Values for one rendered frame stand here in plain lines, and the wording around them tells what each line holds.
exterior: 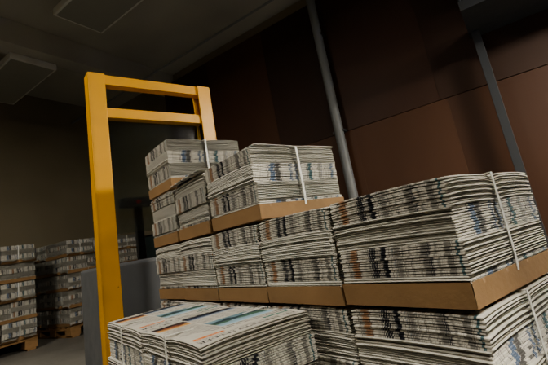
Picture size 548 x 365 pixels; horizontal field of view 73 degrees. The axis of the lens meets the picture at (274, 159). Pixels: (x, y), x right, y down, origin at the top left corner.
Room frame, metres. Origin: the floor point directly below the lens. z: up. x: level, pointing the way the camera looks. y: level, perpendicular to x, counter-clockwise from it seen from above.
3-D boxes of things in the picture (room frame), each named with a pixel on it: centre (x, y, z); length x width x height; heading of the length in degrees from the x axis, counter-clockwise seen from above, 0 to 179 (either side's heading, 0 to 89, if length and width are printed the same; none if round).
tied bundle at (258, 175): (1.30, 0.02, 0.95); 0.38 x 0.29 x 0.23; 130
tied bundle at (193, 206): (1.53, 0.20, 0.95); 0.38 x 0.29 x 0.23; 128
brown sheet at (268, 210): (1.30, 0.02, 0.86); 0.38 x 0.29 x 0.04; 130
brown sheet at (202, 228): (1.53, 0.20, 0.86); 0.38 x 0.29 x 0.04; 128
